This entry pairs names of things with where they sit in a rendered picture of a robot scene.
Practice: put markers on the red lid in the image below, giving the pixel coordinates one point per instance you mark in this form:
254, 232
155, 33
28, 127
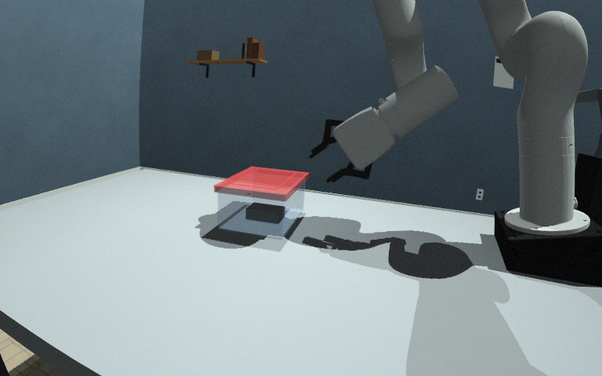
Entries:
265, 183

